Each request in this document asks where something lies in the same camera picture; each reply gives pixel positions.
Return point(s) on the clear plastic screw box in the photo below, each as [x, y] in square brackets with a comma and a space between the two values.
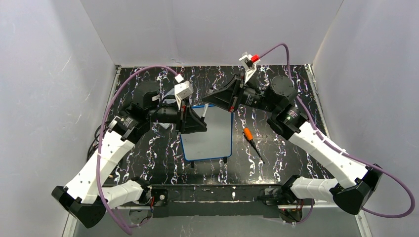
[166, 125]

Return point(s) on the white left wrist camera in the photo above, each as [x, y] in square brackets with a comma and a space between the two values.
[181, 91]

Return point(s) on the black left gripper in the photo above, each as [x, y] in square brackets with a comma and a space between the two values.
[183, 118]

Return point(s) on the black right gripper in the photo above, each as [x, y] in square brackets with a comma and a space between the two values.
[236, 96]

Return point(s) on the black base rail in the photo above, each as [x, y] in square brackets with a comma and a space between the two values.
[220, 200]

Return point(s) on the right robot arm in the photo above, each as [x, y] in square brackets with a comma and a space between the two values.
[352, 183]

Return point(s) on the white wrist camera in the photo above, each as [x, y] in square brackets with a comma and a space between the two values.
[181, 91]
[249, 63]

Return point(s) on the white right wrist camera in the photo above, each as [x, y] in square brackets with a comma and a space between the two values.
[249, 63]

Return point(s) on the orange handled screwdriver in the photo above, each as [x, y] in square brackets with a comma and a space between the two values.
[249, 138]

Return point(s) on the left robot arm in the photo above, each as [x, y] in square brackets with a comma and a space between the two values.
[85, 197]

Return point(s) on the blue framed whiteboard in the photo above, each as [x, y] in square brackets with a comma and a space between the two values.
[216, 142]

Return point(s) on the white marker pen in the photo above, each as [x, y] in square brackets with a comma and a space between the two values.
[205, 108]

